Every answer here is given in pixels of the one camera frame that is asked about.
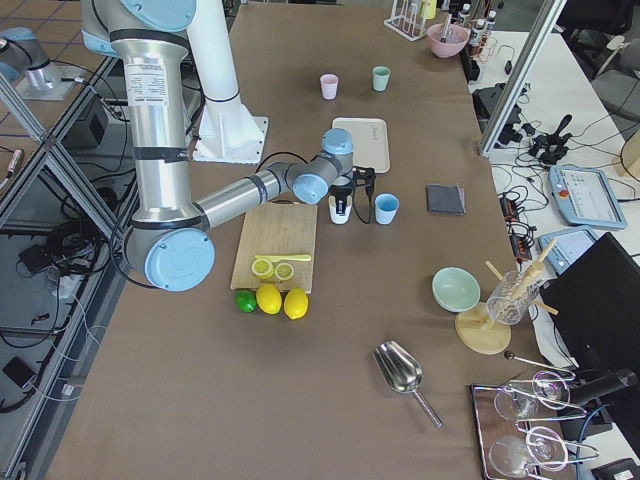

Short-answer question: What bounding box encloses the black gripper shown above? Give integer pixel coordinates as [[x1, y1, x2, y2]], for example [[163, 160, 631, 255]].
[[331, 166, 375, 214]]

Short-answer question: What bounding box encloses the cream white cup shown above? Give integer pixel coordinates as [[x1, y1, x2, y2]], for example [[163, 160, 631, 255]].
[[328, 196, 353, 225]]

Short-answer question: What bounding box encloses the pink cup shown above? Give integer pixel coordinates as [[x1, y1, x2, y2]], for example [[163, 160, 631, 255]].
[[320, 73, 339, 100]]

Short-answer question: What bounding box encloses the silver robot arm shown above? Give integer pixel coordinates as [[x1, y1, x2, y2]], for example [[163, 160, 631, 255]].
[[81, 1, 353, 291], [1, 27, 72, 101]]

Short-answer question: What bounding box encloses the cream rabbit tray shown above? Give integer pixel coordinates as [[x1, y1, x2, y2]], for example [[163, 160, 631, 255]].
[[332, 117, 390, 173]]

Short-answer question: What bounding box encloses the blue cup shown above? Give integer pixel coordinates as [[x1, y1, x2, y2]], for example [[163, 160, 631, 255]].
[[375, 193, 400, 225]]

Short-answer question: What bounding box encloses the wooden cutting board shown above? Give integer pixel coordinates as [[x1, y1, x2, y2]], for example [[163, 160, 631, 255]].
[[230, 202, 318, 294]]

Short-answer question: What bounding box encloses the halved lemon right piece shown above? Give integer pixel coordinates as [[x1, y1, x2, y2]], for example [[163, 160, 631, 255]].
[[274, 262, 295, 282]]

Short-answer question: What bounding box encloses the yellow plastic knife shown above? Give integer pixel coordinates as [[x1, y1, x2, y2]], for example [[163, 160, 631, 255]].
[[254, 254, 312, 262]]

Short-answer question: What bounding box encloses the grey folded cloth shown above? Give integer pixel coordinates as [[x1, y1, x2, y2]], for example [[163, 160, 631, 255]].
[[426, 184, 466, 216]]

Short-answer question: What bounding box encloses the yellow lemon right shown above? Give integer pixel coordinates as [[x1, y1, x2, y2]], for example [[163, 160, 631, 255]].
[[284, 288, 309, 320]]

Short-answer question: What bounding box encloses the yellow lemon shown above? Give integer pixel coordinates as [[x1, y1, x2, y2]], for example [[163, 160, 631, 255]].
[[284, 288, 309, 320], [256, 284, 282, 315]]

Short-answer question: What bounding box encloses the yellow lemon left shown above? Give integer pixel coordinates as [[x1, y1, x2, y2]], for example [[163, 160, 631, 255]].
[[256, 284, 282, 315]]

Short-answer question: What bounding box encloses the green cup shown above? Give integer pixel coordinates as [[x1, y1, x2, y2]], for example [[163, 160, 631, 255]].
[[372, 66, 391, 92]]

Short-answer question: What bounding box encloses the green lime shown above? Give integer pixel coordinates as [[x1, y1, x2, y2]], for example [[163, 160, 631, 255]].
[[234, 290, 258, 313]]

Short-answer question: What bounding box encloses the green bowl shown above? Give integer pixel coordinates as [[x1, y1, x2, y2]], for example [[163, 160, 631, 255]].
[[432, 267, 481, 313]]

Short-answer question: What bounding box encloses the metal scoop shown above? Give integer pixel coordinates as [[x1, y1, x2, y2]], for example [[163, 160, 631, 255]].
[[374, 340, 443, 428]]

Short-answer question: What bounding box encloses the wooden cup stand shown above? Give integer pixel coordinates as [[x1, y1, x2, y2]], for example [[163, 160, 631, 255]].
[[455, 240, 558, 355]]

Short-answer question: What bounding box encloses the clear textured glass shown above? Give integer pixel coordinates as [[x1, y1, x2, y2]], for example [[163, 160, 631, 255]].
[[486, 271, 542, 325]]

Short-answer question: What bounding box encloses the pink bowl with ice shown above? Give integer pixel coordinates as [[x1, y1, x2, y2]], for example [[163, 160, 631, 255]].
[[427, 23, 470, 58]]

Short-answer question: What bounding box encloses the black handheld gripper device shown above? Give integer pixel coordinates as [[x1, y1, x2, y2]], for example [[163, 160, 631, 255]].
[[528, 114, 573, 165]]

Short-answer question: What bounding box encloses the yellow cup on rack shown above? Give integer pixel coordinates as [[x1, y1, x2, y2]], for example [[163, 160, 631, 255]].
[[422, 0, 437, 20]]

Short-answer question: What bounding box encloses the small teach pendant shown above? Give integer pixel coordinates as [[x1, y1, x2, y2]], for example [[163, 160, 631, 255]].
[[538, 226, 598, 275]]

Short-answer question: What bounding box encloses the large teach pendant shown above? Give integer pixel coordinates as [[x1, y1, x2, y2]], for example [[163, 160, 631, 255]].
[[549, 165, 628, 230]]

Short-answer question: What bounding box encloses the black laptop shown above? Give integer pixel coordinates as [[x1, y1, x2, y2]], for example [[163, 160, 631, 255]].
[[541, 233, 639, 372]]

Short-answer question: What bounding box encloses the upper wine glass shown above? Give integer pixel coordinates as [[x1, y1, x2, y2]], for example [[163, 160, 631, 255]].
[[494, 370, 570, 422]]

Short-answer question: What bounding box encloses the lower wine glass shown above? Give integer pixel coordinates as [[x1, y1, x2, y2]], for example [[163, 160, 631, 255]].
[[489, 426, 568, 479]]

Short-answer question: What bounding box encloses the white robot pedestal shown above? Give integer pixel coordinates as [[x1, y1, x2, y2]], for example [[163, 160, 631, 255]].
[[187, 0, 268, 164]]

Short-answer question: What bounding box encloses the white wire cup rack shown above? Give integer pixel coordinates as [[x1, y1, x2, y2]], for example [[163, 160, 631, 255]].
[[384, 0, 428, 41]]

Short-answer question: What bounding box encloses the aluminium frame post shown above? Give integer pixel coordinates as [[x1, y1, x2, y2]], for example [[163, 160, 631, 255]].
[[478, 0, 566, 159]]

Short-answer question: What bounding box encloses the wire wine glass rack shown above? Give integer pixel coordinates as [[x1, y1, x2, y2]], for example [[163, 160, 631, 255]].
[[470, 370, 599, 479]]

